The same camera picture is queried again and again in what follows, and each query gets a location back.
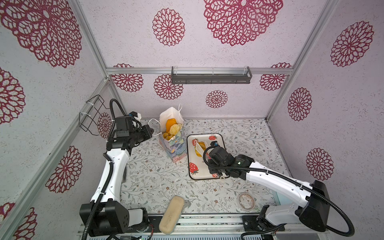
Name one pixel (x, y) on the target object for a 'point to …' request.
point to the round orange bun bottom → (175, 128)
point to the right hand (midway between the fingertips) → (209, 161)
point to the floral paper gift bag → (172, 140)
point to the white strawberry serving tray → (198, 169)
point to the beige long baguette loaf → (171, 214)
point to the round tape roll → (246, 201)
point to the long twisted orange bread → (169, 123)
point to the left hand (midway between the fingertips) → (153, 132)
